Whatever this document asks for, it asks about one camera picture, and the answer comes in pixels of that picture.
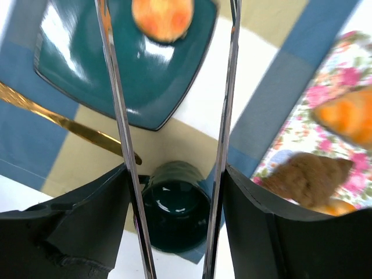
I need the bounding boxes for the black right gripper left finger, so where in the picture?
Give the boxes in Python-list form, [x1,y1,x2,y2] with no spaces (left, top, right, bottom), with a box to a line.
[1,165,130,279]

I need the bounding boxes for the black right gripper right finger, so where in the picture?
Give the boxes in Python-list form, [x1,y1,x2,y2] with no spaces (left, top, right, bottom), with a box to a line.
[223,166,371,279]

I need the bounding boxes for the steel tongs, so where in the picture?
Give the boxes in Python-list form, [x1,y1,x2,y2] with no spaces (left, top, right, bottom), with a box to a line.
[95,1,242,278]

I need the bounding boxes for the small round orange bun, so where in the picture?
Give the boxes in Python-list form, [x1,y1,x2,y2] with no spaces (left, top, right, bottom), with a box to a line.
[131,0,195,43]

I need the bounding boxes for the brown chocolate croissant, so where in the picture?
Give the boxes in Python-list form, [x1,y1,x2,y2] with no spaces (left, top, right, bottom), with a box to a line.
[262,152,354,208]

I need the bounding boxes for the small striped orange croissant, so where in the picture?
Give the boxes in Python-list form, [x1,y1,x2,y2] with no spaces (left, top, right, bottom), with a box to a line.
[311,198,357,216]

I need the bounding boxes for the dark green mug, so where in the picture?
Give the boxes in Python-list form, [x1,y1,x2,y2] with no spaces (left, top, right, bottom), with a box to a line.
[139,160,211,253]

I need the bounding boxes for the gold knife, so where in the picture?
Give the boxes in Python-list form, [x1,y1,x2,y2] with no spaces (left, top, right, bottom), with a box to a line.
[0,81,143,166]

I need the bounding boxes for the large striped orange croissant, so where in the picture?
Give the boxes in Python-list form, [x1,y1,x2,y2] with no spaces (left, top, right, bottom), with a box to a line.
[312,86,371,149]

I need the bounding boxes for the teal square plate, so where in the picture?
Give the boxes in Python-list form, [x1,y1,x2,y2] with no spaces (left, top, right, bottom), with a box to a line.
[34,1,217,131]

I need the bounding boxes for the floral serving tray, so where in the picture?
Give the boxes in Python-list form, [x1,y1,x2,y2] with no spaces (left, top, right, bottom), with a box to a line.
[251,31,371,209]

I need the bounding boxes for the blue beige placemat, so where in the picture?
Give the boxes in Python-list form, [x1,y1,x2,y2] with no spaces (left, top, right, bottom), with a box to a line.
[0,0,363,265]

